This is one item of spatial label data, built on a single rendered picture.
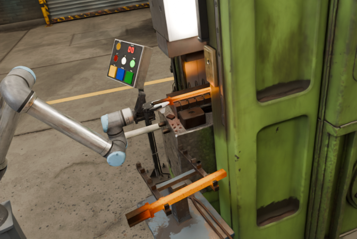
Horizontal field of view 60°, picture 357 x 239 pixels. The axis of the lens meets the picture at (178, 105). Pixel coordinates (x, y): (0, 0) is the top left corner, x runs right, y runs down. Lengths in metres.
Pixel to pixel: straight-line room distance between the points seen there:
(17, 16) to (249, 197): 9.06
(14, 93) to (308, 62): 1.27
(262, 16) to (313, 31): 0.23
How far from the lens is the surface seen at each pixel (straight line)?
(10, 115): 1.71
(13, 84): 1.53
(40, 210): 2.85
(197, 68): 1.91
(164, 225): 1.47
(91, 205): 2.68
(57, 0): 9.68
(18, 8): 9.96
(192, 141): 1.61
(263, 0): 1.28
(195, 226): 1.45
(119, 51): 2.22
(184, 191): 1.21
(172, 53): 1.53
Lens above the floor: 1.80
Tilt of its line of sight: 29 degrees down
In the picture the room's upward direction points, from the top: 8 degrees counter-clockwise
